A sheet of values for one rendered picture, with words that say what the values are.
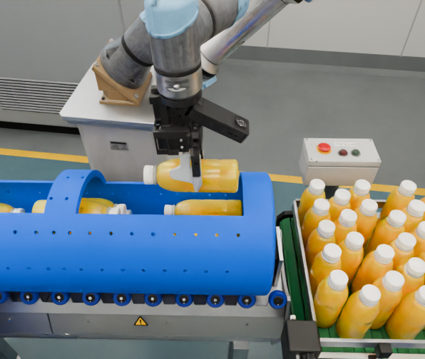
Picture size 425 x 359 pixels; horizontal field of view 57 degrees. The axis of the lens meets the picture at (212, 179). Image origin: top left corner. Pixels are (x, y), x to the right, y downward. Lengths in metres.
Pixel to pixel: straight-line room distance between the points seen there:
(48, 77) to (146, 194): 1.85
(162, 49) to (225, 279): 0.47
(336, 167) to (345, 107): 2.21
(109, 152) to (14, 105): 1.84
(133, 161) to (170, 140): 0.61
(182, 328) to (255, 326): 0.18
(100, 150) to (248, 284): 0.69
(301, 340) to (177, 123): 0.53
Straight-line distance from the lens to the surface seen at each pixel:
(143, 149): 1.25
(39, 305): 1.11
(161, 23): 0.58
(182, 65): 0.60
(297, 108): 3.24
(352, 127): 3.16
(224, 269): 0.82
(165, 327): 1.08
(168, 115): 0.69
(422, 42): 3.90
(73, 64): 2.66
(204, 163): 0.77
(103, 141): 1.28
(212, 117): 0.67
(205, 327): 1.07
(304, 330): 0.94
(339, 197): 1.06
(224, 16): 0.65
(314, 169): 1.15
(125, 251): 0.82
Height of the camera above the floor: 1.84
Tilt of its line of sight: 46 degrees down
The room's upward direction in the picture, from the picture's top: straight up
